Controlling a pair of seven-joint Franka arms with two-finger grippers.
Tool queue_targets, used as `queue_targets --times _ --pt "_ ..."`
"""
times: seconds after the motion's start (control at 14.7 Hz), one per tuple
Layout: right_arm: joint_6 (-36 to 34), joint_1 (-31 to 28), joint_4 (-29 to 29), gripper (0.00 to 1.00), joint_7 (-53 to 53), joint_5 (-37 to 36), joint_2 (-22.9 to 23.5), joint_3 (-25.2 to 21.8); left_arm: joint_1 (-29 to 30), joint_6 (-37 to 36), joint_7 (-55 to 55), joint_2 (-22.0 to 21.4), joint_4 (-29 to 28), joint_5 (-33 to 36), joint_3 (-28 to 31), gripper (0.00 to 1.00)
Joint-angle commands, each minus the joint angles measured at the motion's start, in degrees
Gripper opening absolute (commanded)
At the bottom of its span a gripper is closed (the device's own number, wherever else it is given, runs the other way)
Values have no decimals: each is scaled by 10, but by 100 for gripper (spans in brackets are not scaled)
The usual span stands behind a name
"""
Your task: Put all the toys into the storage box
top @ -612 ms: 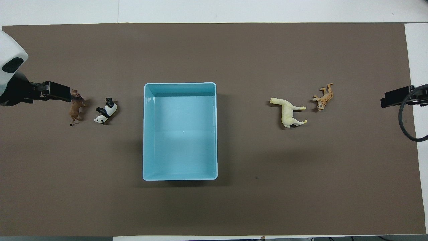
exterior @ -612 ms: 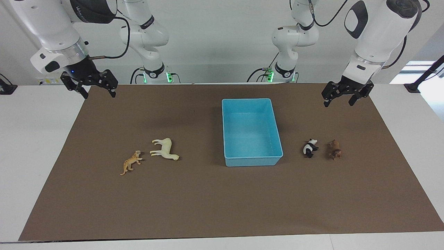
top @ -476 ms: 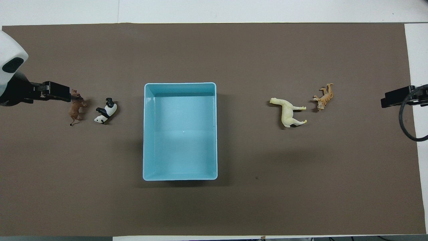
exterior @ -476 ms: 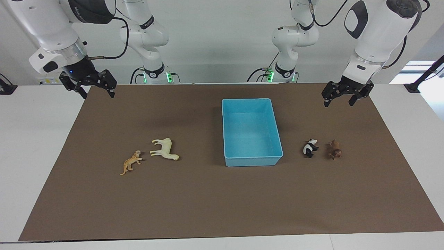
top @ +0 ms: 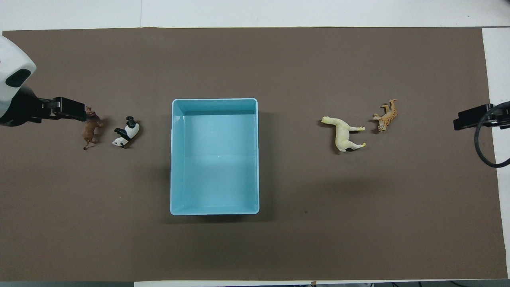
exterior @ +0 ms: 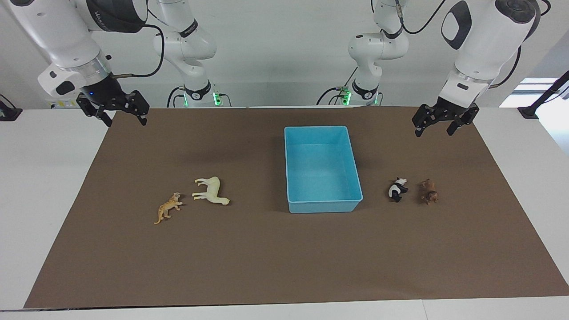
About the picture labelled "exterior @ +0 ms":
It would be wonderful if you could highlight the black clamp stand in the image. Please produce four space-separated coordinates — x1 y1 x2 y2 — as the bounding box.
0 94 23 121
518 70 569 120

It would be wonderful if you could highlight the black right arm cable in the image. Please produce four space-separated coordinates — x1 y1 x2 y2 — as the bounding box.
110 24 165 79

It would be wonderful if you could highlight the orange striped tiger toy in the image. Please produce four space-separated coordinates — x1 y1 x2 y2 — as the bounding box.
154 192 184 224

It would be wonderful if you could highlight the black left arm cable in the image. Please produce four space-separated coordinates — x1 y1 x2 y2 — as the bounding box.
393 0 552 89

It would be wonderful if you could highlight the cream horse toy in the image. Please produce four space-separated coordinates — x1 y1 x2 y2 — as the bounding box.
192 176 230 206

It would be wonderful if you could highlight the light blue plastic storage box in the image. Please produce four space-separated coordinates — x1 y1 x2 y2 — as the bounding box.
284 126 363 214

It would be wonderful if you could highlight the black and white panda toy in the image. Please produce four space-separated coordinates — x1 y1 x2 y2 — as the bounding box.
388 178 409 203

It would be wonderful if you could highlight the brown lion toy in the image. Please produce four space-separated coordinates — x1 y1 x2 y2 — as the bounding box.
420 179 439 205

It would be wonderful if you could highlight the black left base cable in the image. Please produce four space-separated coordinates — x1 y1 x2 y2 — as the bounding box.
316 67 359 106

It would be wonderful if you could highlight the brown paper table mat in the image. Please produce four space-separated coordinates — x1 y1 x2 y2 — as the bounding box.
24 107 569 308

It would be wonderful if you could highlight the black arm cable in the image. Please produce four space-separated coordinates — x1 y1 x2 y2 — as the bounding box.
110 24 165 79
393 0 552 89

